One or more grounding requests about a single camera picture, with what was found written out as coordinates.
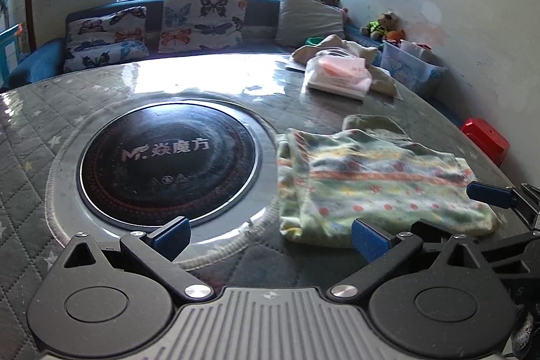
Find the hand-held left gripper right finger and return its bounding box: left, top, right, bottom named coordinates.
left=328, top=218, right=499, bottom=299

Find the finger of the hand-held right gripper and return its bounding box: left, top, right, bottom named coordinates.
left=414, top=221, right=540, bottom=280
left=467, top=182, right=540, bottom=232

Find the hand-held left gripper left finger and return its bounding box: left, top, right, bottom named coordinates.
left=55, top=217, right=216, bottom=299

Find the green floral garment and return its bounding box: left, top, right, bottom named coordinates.
left=276, top=113, right=502, bottom=250

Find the red small box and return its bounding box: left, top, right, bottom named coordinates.
left=460, top=117, right=510, bottom=167

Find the round black induction cooktop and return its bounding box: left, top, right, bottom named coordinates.
left=77, top=102, right=261, bottom=226

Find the clear plastic storage box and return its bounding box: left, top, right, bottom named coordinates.
left=380, top=39, right=447, bottom=96

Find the pink white tissue pack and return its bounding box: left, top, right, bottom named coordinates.
left=304, top=49, right=373, bottom=101

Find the beige cloth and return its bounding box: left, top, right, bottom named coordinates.
left=291, top=34, right=398, bottom=97

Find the teddy bear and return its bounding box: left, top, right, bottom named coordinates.
left=360, top=11, right=399, bottom=42

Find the folded butterfly print cushion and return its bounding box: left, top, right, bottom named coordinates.
left=62, top=6, right=149, bottom=73

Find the tall butterfly print cushion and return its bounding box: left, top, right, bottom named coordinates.
left=158, top=0, right=249, bottom=53

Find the plain grey pillow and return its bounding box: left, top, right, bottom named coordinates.
left=275, top=0, right=346, bottom=49

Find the blue sofa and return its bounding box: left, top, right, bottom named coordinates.
left=7, top=0, right=384, bottom=88

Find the blue cabinet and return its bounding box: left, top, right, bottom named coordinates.
left=0, top=24, right=23, bottom=79

